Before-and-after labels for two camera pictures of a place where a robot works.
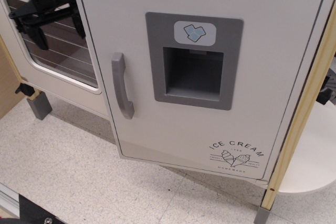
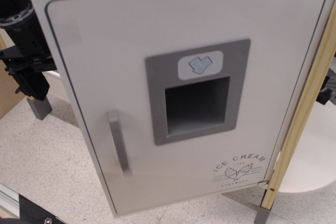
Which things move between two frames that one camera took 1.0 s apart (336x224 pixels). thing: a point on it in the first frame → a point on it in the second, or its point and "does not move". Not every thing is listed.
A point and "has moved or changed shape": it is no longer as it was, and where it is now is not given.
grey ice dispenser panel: [196, 60] → [199, 92]
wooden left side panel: [10, 81] does not move
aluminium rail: [9, 200] does not move
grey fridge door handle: [119, 70] → [114, 115]
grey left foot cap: [40, 106] does not move
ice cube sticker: [195, 33] → [200, 65]
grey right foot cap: [262, 216] does not move
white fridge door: [201, 70] has moved or changed shape
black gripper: [45, 4] → [23, 46]
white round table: [313, 166] does not move
